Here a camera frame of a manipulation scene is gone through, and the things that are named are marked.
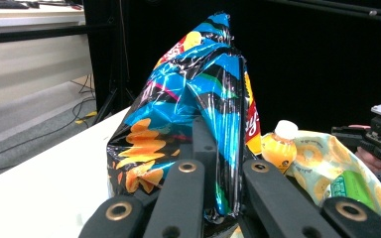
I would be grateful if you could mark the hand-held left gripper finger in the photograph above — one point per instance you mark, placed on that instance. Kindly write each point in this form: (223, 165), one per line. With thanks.
(208, 165)

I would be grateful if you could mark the fruit-print cloth bag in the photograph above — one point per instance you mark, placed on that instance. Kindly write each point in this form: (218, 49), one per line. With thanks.
(314, 155)

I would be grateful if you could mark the green snack packet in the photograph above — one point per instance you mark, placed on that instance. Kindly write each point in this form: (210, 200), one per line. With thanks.
(352, 188)

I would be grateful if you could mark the orange juice bottle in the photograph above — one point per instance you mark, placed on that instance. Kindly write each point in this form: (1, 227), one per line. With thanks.
(278, 152)

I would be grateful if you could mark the blue black chip bag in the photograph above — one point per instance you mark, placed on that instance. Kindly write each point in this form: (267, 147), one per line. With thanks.
(165, 109)

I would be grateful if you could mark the black curtain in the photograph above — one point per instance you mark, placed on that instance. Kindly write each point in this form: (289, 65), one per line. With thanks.
(311, 66)

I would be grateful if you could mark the black tripod stand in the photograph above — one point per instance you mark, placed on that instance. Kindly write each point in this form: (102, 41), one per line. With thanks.
(112, 99)

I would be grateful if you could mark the black metal rod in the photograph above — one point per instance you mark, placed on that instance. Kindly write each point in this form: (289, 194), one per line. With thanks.
(344, 8)

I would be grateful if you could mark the black horizontal bar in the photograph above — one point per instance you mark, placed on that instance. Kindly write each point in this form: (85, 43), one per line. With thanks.
(29, 34)

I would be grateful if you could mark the white desk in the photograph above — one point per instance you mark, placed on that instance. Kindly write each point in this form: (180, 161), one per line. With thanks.
(29, 16)

